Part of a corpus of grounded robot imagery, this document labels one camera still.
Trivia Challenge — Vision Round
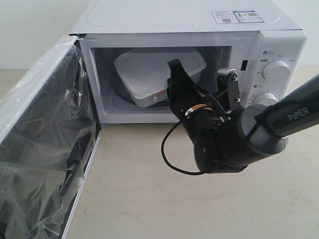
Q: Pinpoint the white microwave door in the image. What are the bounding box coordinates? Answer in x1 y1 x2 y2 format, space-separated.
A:
0 36 97 239

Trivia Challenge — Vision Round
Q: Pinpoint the white control knob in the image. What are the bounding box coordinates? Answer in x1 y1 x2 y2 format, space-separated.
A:
262 60 291 82
253 92 277 106

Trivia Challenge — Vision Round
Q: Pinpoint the white microwave oven body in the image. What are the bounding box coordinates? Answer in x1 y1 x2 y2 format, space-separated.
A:
70 0 308 124

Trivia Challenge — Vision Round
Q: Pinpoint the lower white control knob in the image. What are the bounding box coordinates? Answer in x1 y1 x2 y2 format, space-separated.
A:
253 92 277 106

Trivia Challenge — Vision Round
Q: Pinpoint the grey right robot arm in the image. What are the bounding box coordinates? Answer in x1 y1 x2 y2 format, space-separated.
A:
166 59 319 175

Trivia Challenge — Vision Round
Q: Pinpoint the white plastic lidded container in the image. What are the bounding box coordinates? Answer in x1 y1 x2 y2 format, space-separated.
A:
114 47 207 108

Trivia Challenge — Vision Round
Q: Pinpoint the upper white control knob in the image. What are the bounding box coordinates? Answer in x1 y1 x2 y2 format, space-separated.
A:
262 60 291 82

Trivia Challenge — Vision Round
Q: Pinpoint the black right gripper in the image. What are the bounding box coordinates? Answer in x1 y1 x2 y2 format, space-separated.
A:
167 59 244 174

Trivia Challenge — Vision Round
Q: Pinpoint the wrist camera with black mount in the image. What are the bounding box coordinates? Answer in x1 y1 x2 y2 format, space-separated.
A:
217 68 241 112

